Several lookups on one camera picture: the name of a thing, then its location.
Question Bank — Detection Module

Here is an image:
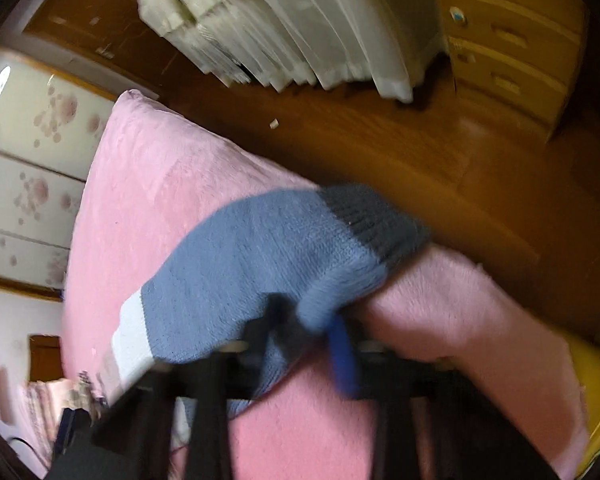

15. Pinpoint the colour block knit sweater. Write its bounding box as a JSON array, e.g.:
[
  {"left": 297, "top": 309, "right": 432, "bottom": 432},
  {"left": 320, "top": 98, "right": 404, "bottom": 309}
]
[{"left": 100, "top": 184, "right": 429, "bottom": 400}]

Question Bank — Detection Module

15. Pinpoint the folded pink quilt stack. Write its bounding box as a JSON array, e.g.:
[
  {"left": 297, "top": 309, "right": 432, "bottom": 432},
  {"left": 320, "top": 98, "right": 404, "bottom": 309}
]
[{"left": 16, "top": 372, "right": 102, "bottom": 471}]

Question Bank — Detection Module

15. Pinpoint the yellow object under bed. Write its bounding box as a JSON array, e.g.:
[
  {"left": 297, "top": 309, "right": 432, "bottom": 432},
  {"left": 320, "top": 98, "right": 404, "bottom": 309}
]
[{"left": 558, "top": 330, "right": 600, "bottom": 479}]

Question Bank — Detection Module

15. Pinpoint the pink bed blanket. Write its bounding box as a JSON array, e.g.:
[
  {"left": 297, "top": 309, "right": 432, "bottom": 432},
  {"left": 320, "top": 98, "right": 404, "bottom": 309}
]
[{"left": 61, "top": 90, "right": 588, "bottom": 479}]

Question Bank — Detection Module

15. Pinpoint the floral sliding wardrobe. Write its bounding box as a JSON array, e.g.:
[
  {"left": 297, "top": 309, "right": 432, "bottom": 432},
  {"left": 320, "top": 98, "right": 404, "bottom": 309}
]
[{"left": 0, "top": 47, "right": 117, "bottom": 298}]

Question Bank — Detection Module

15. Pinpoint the wooden drawer desk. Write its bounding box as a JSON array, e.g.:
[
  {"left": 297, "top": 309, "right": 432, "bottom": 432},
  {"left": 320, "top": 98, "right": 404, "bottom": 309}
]
[{"left": 437, "top": 0, "right": 588, "bottom": 141}]

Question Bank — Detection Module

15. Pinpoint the cream lace covered furniture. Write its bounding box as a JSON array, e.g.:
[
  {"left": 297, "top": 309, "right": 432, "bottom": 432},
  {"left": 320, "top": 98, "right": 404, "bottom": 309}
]
[{"left": 137, "top": 0, "right": 445, "bottom": 103}]

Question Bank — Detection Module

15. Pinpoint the dark brown wooden door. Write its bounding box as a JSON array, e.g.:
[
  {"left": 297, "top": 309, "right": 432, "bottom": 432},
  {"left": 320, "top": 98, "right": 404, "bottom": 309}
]
[{"left": 24, "top": 0, "right": 185, "bottom": 90}]

